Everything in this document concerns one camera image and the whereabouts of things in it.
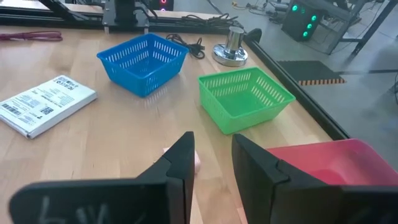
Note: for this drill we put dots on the white labelled box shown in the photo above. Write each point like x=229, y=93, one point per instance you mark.
x=43, y=104

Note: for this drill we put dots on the small pink charger block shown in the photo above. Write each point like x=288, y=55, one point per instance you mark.
x=197, y=163

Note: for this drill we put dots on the green plastic basket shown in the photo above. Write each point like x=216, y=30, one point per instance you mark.
x=242, y=105

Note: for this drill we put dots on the red translucent plastic bin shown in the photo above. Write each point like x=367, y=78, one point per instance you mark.
x=342, y=161

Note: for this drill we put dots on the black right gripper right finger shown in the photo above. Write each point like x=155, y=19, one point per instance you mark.
x=280, y=199

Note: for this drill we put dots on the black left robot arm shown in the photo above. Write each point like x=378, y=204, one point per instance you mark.
x=124, y=14

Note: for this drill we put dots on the black box with green LEDs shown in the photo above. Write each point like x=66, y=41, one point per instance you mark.
x=301, y=20

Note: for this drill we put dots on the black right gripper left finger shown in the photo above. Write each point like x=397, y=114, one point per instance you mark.
x=149, y=199

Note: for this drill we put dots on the black hazard-striped floor mat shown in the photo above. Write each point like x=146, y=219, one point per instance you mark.
x=308, y=73

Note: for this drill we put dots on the blue plastic basket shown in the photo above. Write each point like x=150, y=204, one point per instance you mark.
x=140, y=73

